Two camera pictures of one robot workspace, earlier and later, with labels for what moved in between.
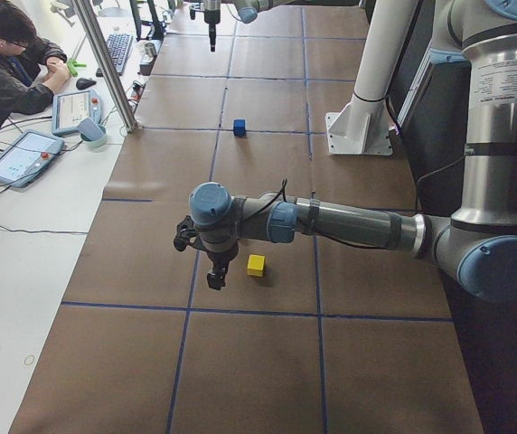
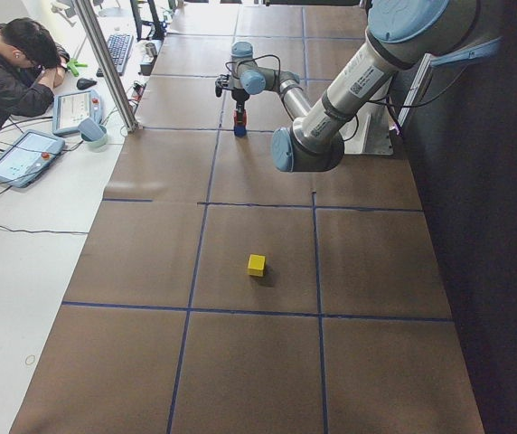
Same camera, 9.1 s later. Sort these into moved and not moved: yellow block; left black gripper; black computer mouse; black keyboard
Moved: left black gripper
Not moved: yellow block; black computer mouse; black keyboard
